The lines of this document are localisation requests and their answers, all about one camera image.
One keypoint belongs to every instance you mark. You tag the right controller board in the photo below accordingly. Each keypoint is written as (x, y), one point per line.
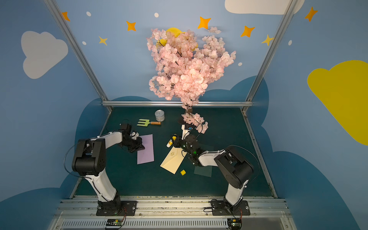
(234, 224)

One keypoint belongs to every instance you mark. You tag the controller board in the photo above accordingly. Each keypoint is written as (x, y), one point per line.
(234, 224)
(114, 224)

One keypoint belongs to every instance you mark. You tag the green toy garden fork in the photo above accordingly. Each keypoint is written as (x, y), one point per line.
(146, 122)

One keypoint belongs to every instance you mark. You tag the left aluminium frame post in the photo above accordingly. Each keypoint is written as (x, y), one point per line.
(63, 25)

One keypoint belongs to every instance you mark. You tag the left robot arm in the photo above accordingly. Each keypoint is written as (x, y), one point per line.
(89, 161)

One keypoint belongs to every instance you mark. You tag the right aluminium frame post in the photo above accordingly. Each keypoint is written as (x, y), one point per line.
(284, 23)

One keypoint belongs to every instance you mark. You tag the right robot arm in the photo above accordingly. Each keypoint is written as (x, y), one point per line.
(235, 168)

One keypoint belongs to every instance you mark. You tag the back horizontal aluminium bar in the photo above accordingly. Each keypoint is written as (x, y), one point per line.
(173, 104)

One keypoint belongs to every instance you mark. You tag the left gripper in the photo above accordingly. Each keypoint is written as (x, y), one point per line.
(135, 144)

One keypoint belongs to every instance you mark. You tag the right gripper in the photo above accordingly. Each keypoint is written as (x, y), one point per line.
(178, 141)

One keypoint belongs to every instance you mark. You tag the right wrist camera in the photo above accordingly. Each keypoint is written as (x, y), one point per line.
(186, 129)

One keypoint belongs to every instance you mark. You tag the pink cherry blossom tree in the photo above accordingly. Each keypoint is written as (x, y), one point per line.
(184, 71)

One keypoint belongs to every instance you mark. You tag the silver tin can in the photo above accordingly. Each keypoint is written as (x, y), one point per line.
(159, 115)

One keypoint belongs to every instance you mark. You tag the aluminium frame post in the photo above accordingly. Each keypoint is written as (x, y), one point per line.
(63, 25)
(284, 23)

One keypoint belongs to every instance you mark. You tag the aluminium mounting rail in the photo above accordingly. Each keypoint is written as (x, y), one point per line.
(173, 213)

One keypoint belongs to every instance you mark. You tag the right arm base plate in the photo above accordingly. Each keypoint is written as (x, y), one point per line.
(222, 208)

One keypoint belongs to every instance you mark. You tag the cream yellow envelope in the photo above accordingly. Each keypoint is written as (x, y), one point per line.
(173, 159)

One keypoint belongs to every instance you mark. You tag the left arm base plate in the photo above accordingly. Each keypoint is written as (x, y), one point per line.
(120, 208)

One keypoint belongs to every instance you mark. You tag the dark green envelope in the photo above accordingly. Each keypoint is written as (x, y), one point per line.
(203, 171)

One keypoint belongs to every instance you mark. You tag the left controller board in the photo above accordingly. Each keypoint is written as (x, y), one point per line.
(114, 224)

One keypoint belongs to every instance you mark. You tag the purple envelope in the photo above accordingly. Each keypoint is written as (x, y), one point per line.
(146, 155)

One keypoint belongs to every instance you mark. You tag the yellow glue stick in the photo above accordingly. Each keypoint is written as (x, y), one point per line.
(171, 141)

